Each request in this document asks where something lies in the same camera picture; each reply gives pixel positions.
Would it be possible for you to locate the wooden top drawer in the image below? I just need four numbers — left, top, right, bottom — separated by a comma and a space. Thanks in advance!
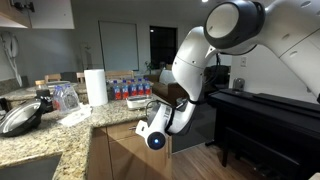
107, 121, 138, 141

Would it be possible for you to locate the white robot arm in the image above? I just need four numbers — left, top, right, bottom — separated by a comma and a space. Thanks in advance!
135, 0, 320, 150

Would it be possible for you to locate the red drink bottle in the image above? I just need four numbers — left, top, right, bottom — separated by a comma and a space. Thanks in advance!
129, 79, 137, 96
121, 79, 129, 99
137, 78, 145, 95
113, 80, 122, 100
144, 78, 152, 95

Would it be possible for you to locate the white rectangular dish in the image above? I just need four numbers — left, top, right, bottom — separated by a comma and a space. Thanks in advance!
126, 96, 152, 110

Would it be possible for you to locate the wooden dining chair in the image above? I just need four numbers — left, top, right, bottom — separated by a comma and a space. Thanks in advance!
105, 70, 134, 80

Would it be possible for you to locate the black window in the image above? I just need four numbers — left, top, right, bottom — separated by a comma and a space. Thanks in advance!
150, 26, 177, 69

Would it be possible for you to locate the white projector screen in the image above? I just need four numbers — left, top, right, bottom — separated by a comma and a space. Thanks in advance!
99, 21, 139, 71

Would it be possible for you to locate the white paper towel roll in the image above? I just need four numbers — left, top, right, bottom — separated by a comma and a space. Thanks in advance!
84, 69, 108, 106

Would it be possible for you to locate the lower cabinet door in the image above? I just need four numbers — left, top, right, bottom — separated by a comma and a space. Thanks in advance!
109, 135, 172, 180

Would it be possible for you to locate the white paper sheet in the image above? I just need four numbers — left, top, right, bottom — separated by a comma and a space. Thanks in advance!
59, 104, 92, 127

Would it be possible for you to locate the black digital piano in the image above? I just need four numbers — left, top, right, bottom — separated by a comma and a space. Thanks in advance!
208, 89, 320, 180

